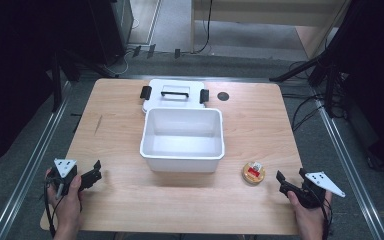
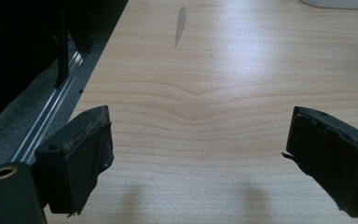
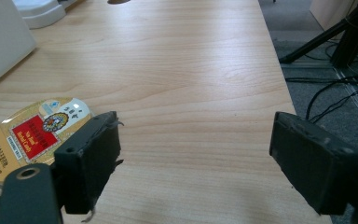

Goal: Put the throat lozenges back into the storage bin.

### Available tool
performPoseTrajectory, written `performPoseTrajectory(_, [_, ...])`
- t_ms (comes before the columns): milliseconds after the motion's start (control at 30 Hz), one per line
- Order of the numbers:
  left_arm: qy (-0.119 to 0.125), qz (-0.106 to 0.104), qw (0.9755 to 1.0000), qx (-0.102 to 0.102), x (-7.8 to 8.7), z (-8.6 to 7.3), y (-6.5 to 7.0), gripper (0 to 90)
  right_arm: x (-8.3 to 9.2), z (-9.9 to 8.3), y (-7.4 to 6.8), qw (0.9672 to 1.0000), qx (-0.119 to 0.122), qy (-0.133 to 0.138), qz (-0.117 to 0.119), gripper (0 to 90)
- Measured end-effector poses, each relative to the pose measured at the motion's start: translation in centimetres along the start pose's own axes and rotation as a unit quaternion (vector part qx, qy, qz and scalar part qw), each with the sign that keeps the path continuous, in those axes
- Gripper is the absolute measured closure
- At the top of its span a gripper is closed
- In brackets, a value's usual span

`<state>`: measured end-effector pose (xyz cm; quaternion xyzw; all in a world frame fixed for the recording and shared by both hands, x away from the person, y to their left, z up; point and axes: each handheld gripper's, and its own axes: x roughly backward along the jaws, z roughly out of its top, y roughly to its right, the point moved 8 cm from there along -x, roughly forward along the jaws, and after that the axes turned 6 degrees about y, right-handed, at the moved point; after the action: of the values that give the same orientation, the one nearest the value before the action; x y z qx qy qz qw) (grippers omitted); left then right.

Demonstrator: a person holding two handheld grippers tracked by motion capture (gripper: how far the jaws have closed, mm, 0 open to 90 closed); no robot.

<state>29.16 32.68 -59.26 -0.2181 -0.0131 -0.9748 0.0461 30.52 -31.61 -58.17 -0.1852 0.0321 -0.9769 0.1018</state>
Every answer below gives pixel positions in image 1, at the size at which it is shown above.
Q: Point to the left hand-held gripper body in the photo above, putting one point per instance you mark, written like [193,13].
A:
[67,175]

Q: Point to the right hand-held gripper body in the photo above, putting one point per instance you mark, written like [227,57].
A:
[315,188]

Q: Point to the person's right hand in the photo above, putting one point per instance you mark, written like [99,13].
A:
[308,216]

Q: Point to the person's left hand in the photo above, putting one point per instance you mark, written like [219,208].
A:
[68,206]

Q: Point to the round yellow tin red label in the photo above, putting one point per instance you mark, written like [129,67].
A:
[253,173]

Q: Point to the white plastic storage box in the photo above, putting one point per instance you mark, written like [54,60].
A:
[182,140]

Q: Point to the black metal stand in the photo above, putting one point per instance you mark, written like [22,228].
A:
[57,83]

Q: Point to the black round table grommet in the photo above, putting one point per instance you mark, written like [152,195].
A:
[223,96]

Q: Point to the black tripod stand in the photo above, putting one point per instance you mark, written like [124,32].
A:
[326,66]

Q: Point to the black curtain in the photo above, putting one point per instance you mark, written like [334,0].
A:
[13,73]
[376,83]

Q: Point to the black cabinet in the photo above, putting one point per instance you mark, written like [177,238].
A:
[111,30]

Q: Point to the light wooden furniture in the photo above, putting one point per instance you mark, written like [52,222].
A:
[266,13]

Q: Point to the aluminium floor rail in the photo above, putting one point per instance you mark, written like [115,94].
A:
[350,166]
[30,163]

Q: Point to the small black floor bracket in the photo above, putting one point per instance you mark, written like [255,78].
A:
[151,50]
[136,51]
[177,53]

